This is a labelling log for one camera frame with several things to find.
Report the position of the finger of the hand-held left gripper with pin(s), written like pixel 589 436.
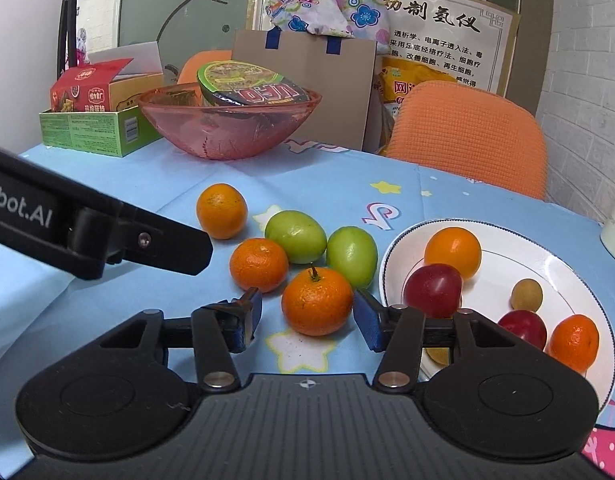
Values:
pixel 162 247

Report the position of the yellow snack bag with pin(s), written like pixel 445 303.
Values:
pixel 402 85

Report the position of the instant noodle cup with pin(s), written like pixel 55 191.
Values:
pixel 247 85

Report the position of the red snack box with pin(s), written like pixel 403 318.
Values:
pixel 82 90

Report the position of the floral cloth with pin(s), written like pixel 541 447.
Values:
pixel 327 5

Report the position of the pink plastic bowl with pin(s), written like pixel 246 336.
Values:
pixel 227 135

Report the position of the red apple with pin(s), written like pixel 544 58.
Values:
pixel 432 290

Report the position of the yellow snack box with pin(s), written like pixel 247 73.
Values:
pixel 137 90

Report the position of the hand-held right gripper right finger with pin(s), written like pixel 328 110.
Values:
pixel 370 327

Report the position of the mandarin with stem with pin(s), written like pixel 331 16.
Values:
pixel 317 302

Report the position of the wall poster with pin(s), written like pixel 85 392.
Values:
pixel 437 45

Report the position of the green jujube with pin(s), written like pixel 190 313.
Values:
pixel 296 236
pixel 352 256

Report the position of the large orange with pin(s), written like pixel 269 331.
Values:
pixel 452 252

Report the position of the orange chair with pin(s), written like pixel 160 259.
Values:
pixel 202 65
pixel 467 135

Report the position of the small mandarin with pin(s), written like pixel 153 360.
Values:
pixel 259 265

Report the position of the white plate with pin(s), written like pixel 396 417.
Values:
pixel 512 270

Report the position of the brown cardboard bag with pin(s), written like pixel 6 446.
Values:
pixel 312 85

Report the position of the green cardboard box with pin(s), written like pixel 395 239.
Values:
pixel 87 132

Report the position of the blue printed tablecloth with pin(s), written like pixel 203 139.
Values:
pixel 337 185

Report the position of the frosted glass door panel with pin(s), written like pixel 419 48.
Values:
pixel 187 10

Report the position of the longan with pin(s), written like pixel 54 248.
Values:
pixel 527 295
pixel 440 356

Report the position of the black pole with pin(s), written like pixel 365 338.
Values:
pixel 70 25

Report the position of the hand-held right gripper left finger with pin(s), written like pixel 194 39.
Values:
pixel 255 312

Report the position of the red plum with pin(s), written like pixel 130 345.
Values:
pixel 522 327

